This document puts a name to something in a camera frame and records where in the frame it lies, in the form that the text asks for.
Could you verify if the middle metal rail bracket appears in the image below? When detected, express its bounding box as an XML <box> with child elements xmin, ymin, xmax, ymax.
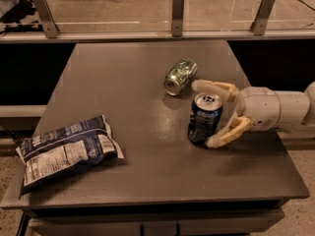
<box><xmin>171</xmin><ymin>0</ymin><xmax>185</xmax><ymax>37</ymax></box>

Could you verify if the dark equipment top left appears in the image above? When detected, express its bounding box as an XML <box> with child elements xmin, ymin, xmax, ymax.
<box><xmin>0</xmin><ymin>0</ymin><xmax>43</xmax><ymax>33</ymax></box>

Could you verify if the metal rail bracket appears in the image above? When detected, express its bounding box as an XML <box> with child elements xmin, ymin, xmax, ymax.
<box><xmin>250</xmin><ymin>0</ymin><xmax>276</xmax><ymax>35</ymax></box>
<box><xmin>171</xmin><ymin>0</ymin><xmax>185</xmax><ymax>37</ymax></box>
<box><xmin>32</xmin><ymin>0</ymin><xmax>59</xmax><ymax>38</ymax></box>

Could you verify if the right metal rail bracket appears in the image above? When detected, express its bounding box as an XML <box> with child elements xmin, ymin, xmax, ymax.
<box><xmin>250</xmin><ymin>0</ymin><xmax>276</xmax><ymax>35</ymax></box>

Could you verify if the blue pepsi can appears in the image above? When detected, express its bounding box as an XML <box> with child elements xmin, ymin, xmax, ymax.
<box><xmin>187</xmin><ymin>92</ymin><xmax>222</xmax><ymax>146</ymax></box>

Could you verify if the left metal rail bracket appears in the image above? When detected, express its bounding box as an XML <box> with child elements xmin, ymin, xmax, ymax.
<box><xmin>32</xmin><ymin>0</ymin><xmax>59</xmax><ymax>38</ymax></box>

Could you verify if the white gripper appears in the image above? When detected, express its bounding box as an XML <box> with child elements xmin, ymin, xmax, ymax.
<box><xmin>191</xmin><ymin>80</ymin><xmax>281</xmax><ymax>148</ymax></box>

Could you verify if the blue chip bag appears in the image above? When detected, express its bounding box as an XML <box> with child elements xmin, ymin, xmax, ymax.
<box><xmin>17</xmin><ymin>115</ymin><xmax>124</xmax><ymax>195</ymax></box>

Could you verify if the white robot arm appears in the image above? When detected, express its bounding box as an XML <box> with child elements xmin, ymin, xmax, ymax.
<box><xmin>191</xmin><ymin>80</ymin><xmax>315</xmax><ymax>148</ymax></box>

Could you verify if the green soda can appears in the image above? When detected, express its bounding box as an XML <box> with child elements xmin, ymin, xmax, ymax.
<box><xmin>163</xmin><ymin>58</ymin><xmax>198</xmax><ymax>96</ymax></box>

